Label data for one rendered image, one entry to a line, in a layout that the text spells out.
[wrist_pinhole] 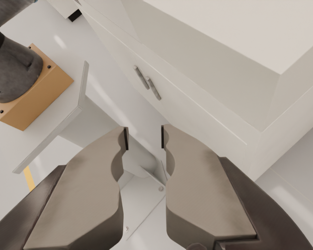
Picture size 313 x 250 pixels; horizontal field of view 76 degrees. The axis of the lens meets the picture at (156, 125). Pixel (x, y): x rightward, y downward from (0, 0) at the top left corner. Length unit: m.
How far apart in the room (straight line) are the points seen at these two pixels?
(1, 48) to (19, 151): 0.23
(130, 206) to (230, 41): 1.11
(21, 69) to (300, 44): 0.50
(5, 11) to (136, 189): 1.02
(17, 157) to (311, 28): 0.58
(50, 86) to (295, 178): 1.11
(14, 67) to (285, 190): 1.15
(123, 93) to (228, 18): 1.37
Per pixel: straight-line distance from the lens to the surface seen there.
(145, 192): 1.23
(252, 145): 0.43
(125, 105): 1.53
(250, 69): 0.26
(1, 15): 0.51
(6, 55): 0.55
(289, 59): 0.25
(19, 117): 0.58
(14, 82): 0.55
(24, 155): 0.56
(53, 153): 1.74
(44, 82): 0.55
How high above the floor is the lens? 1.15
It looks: 58 degrees down
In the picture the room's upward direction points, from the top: 37 degrees counter-clockwise
